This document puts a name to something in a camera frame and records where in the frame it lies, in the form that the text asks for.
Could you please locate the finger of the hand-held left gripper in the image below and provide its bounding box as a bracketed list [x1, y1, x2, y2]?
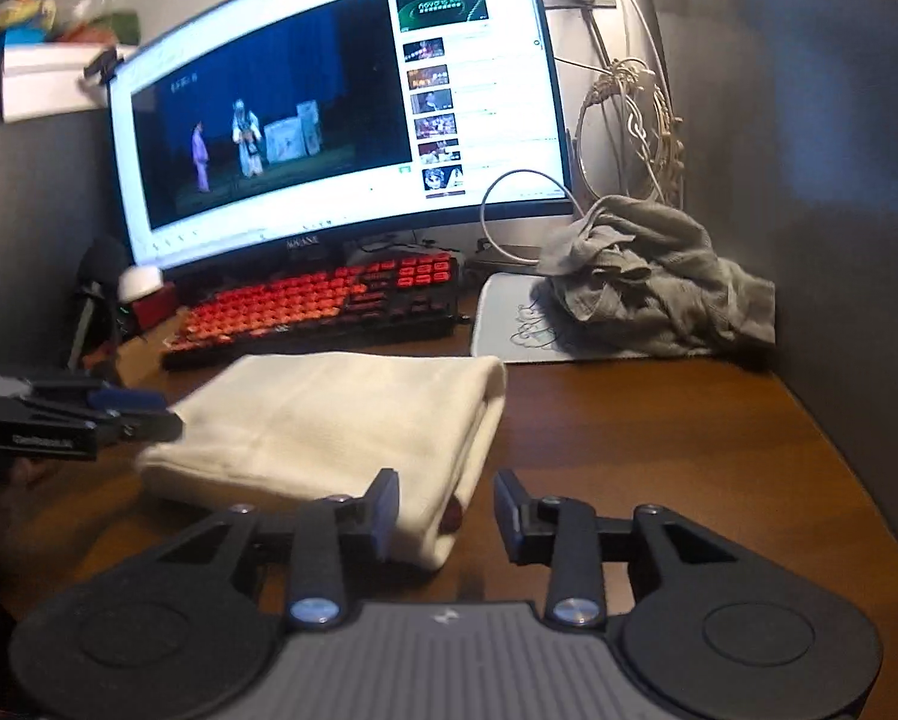
[31, 379, 171, 416]
[91, 411, 187, 443]

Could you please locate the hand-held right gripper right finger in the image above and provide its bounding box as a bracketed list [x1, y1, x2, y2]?
[492, 468, 738, 629]

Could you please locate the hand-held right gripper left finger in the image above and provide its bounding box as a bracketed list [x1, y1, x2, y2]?
[155, 467, 402, 629]

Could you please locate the cream knit vest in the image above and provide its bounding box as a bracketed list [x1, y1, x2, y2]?
[136, 351, 510, 572]

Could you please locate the person's left hand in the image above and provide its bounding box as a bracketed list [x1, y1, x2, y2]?
[0, 456, 69, 520]

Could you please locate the red box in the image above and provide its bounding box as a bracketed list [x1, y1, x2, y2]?
[128, 280, 180, 332]

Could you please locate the white dome lamp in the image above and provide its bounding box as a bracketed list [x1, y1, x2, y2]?
[116, 262, 166, 304]

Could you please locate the black microphone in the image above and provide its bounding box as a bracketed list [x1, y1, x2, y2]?
[65, 235, 133, 374]

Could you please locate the red and black keyboard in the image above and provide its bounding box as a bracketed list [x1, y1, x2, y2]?
[161, 250, 462, 374]

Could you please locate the white printed mouse pad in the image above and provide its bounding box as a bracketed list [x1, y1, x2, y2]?
[468, 268, 721, 366]

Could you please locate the grey ribbed garment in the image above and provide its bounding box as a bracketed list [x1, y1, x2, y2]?
[537, 193, 780, 359]

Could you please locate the white box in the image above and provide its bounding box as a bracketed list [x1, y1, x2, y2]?
[1, 42, 114, 124]

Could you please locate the black webcam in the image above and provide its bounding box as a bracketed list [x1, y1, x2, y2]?
[83, 43, 140, 89]

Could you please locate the curved computer monitor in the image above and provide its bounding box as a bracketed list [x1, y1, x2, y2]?
[106, 0, 575, 280]

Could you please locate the cream ornate round mirror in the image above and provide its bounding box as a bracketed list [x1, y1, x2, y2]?
[573, 58, 687, 209]

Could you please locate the white looped cable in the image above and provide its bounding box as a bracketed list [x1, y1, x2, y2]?
[479, 167, 579, 269]

